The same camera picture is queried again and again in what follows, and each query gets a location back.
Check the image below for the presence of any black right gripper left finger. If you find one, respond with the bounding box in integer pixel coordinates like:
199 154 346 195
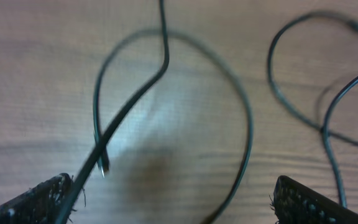
0 173 73 224

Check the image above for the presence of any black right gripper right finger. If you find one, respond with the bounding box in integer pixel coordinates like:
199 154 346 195
271 175 358 224

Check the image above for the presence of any black usb cable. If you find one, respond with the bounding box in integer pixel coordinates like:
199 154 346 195
54 0 254 224
266 10 358 208

